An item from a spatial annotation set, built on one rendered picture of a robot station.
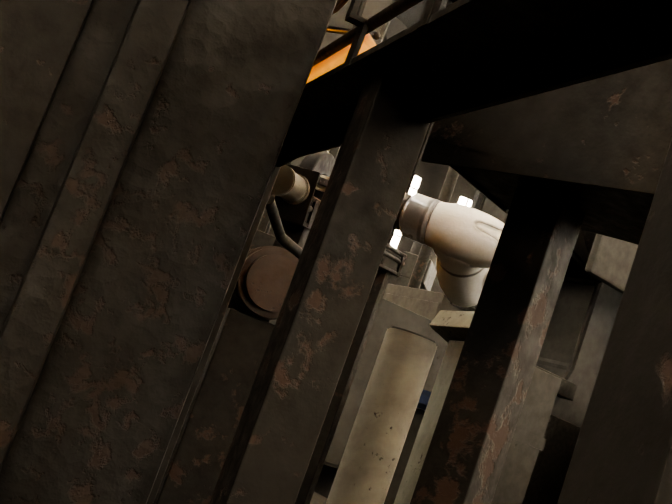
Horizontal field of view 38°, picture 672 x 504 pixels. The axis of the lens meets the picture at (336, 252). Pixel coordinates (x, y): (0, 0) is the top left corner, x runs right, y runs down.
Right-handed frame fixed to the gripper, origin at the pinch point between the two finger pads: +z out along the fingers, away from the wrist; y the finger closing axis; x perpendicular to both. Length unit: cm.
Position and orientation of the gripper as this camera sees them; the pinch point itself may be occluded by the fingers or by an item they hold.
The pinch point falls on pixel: (316, 180)
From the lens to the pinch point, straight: 199.6
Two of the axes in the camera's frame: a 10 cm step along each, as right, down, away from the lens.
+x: 4.0, -9.1, 1.3
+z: -8.8, -3.4, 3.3
